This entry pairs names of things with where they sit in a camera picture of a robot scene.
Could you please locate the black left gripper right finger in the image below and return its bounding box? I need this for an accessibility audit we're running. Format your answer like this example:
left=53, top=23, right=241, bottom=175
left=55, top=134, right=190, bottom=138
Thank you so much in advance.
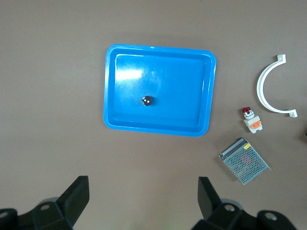
left=191, top=176, right=297, bottom=230

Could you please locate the blue plastic tray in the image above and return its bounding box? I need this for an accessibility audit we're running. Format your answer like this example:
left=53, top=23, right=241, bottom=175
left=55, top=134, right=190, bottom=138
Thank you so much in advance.
left=103, top=44, right=217, bottom=138

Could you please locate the perforated metal power supply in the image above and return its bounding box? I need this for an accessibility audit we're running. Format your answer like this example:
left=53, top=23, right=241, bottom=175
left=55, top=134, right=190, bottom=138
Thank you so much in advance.
left=218, top=137, right=272, bottom=185

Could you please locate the brown table mat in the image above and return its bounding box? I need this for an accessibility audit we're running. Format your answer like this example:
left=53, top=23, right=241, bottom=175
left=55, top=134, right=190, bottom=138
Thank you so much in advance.
left=0, top=0, right=307, bottom=230

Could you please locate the red indicator lamp orange block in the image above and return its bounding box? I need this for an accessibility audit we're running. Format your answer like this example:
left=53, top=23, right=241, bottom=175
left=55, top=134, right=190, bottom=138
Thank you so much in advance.
left=241, top=107, right=264, bottom=134

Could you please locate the large white curved clamp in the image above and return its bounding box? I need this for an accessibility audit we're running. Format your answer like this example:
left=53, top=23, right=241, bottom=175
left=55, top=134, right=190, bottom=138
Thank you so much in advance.
left=256, top=54, right=298, bottom=118

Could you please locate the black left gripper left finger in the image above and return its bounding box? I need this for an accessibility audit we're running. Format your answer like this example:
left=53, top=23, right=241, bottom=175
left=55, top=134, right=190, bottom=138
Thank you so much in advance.
left=0, top=176, right=90, bottom=230

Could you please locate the black cylindrical capacitor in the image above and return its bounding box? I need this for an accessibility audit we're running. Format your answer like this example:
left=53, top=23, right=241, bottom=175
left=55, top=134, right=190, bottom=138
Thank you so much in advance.
left=141, top=95, right=154, bottom=107

